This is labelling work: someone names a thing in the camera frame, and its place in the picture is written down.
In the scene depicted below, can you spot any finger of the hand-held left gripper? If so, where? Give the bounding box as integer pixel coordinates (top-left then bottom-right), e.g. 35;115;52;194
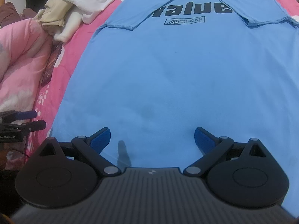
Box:
21;120;47;132
13;110;38;120

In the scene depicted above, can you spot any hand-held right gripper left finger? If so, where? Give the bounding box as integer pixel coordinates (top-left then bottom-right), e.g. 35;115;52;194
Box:
38;127;122;176

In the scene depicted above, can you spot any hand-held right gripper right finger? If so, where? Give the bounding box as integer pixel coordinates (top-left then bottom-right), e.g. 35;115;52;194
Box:
183;127;267;176

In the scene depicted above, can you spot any blue t-shirt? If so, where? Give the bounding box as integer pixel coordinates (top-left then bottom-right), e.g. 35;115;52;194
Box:
50;0;299;217

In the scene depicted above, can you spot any light pink quilt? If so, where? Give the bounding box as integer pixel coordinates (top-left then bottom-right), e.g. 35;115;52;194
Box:
0;19;53;113

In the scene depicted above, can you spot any black smartphone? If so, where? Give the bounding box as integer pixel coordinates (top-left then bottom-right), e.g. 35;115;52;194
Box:
41;42;63;87

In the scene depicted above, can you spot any pink floral blanket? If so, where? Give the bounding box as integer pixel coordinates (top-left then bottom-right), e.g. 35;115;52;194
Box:
26;0;299;159

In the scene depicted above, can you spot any maroon cloth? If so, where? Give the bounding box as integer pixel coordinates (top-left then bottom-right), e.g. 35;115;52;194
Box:
0;2;38;28

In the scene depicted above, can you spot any beige garment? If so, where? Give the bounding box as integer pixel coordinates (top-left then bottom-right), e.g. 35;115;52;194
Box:
38;0;71;28

